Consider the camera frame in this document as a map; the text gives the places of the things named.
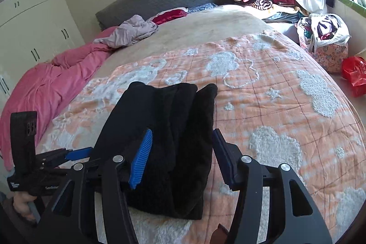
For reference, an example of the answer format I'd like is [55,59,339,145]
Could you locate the green windowsill cloth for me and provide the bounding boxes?
[334,0,366,16]

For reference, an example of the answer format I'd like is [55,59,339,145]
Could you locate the person's left hand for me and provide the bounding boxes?
[13,192,38,224]

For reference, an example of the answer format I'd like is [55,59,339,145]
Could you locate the black shirt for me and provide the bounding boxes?
[94,82,218,221]

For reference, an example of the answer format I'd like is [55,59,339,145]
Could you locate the red plastic bag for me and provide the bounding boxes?
[342,56,366,97]

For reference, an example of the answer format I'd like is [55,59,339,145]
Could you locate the blue patterned cloth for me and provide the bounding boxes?
[187,2,218,14]

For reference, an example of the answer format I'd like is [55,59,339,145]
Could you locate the beige fleece blanket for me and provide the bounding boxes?
[108,5,275,76]

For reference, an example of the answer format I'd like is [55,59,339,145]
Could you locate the pink duvet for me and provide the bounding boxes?
[0,27,121,171]

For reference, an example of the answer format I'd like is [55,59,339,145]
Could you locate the person's right hand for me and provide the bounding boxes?
[210,223,230,244]

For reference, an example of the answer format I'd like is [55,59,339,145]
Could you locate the lilac grey garment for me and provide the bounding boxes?
[101,15,159,49]

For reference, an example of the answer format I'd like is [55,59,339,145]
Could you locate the orange plaid cloud blanket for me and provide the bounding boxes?
[37,32,366,244]

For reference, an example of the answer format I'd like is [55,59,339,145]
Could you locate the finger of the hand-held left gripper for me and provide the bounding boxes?
[37,147,94,169]

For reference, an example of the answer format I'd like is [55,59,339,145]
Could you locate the white wardrobe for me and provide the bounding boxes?
[0,0,86,96]

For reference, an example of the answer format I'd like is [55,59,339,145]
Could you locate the floral bag of clothes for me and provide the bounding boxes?
[297,13,351,74]

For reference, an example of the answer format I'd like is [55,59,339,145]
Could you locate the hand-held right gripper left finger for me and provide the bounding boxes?
[36,129,153,244]

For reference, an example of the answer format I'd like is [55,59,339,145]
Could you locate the red garment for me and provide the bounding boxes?
[151,8,188,25]

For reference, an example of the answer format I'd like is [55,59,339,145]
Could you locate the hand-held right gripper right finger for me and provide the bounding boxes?
[212,129,334,244]

